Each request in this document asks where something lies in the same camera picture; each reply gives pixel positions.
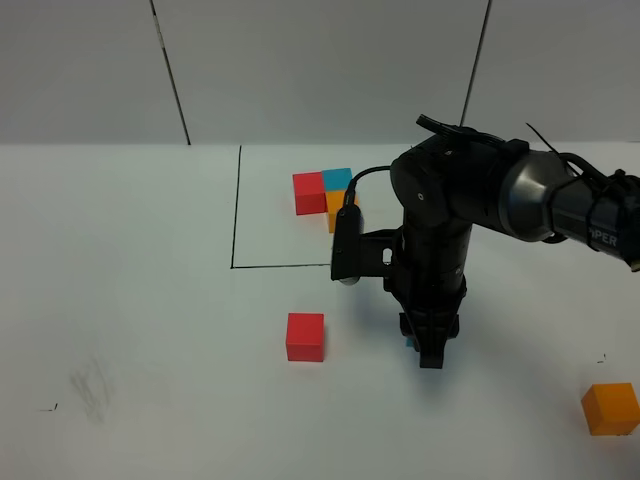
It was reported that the orange template cube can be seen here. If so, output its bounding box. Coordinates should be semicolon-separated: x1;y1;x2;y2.
325;190;346;234

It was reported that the red template cube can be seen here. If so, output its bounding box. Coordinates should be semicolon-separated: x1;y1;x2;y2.
292;172;327;215

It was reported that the orange loose cube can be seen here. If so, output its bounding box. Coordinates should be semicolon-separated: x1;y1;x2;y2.
581;383;640;436

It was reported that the black right camera cable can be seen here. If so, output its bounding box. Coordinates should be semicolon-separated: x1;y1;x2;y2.
342;165;394;210

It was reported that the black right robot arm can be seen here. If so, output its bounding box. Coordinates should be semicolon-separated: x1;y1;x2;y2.
385;116;639;369

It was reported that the blue template cube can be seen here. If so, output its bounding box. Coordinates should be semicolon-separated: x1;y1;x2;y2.
321;168;352;192

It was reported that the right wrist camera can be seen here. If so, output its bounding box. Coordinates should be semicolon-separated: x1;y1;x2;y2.
330;204;399;285

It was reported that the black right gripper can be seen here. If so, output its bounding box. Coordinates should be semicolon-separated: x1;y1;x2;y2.
383;219;472;369

